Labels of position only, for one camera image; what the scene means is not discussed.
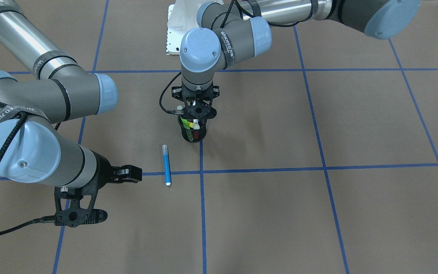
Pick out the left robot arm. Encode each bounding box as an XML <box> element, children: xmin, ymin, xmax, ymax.
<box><xmin>167</xmin><ymin>0</ymin><xmax>421</xmax><ymax>119</ymax></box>

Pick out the black mesh pen cup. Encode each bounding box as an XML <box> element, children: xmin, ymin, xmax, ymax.
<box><xmin>177</xmin><ymin>116</ymin><xmax>207</xmax><ymax>143</ymax></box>

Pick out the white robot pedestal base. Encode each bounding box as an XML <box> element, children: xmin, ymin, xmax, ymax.
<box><xmin>166</xmin><ymin>0</ymin><xmax>206</xmax><ymax>55</ymax></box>

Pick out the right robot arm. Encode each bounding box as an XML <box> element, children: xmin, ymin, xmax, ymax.
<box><xmin>0</xmin><ymin>0</ymin><xmax>142</xmax><ymax>191</ymax></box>

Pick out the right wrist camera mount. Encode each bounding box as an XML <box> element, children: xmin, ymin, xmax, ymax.
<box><xmin>54</xmin><ymin>187</ymin><xmax>108</xmax><ymax>228</ymax></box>

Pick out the green highlighter pen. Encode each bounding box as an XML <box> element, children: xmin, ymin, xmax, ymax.
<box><xmin>179</xmin><ymin>117</ymin><xmax>190</xmax><ymax>129</ymax></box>

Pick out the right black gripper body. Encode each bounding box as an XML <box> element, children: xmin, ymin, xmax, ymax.
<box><xmin>87</xmin><ymin>151</ymin><xmax>122</xmax><ymax>190</ymax></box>

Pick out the yellow highlighter pen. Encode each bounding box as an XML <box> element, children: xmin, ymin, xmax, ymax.
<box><xmin>186</xmin><ymin>119</ymin><xmax>200</xmax><ymax>130</ymax></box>

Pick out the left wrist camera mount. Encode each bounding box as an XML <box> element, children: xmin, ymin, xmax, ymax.
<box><xmin>172</xmin><ymin>85</ymin><xmax>220</xmax><ymax>119</ymax></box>

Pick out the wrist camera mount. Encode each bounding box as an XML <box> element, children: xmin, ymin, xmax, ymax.
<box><xmin>54</xmin><ymin>187</ymin><xmax>108</xmax><ymax>228</ymax></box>
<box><xmin>172</xmin><ymin>85</ymin><xmax>220</xmax><ymax>119</ymax></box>

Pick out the blue marker pen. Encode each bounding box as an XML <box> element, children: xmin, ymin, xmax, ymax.
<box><xmin>162</xmin><ymin>144</ymin><xmax>172</xmax><ymax>186</ymax></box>

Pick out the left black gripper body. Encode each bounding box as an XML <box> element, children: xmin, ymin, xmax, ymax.
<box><xmin>183</xmin><ymin>86</ymin><xmax>214</xmax><ymax>118</ymax></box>

